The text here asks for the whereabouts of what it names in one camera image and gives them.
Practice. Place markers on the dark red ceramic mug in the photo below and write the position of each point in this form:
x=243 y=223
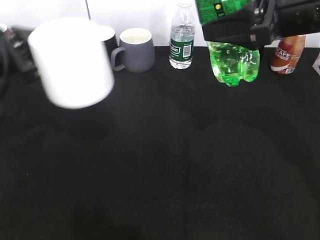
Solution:
x=6 y=31

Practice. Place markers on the black ceramic mug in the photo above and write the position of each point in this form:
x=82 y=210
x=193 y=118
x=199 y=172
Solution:
x=108 y=37

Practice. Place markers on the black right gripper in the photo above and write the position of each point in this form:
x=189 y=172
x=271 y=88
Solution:
x=256 y=23

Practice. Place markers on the Cestbon clear water bottle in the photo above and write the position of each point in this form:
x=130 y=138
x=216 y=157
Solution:
x=182 y=35

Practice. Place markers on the white ceramic mug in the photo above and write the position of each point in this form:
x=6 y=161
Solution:
x=72 y=62

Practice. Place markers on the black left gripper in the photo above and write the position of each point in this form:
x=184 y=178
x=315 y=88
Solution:
x=16 y=58

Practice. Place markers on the green soda bottle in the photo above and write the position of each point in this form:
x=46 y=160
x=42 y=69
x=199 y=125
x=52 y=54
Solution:
x=232 y=62

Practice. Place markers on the Nescafe coffee bottle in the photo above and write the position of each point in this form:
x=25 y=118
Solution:
x=287 y=54

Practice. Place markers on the grey ceramic mug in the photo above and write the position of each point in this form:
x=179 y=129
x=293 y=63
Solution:
x=136 y=51

